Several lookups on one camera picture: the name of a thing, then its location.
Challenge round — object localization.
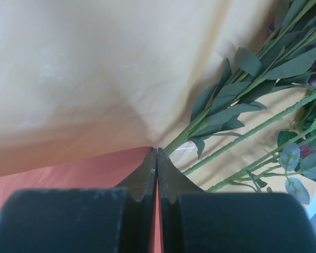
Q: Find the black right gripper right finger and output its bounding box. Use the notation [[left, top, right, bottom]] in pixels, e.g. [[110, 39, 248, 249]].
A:
[[157, 148, 316, 252]]

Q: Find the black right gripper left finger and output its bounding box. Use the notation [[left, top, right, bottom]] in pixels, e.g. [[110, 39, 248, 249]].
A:
[[0, 149, 157, 252]]

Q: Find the orange wrapping paper sheet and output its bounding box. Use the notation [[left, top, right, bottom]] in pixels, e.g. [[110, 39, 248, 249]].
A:
[[0, 1, 316, 193]]

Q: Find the white fake rose stem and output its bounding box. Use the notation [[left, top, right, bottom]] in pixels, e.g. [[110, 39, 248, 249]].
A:
[[183, 90, 316, 176]]

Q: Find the mauve fake rose stem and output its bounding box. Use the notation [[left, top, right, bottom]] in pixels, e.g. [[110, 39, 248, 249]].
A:
[[165, 1, 316, 155]]

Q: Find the pink fake rose stem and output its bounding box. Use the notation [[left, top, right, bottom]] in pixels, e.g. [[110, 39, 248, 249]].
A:
[[207, 119, 316, 205]]

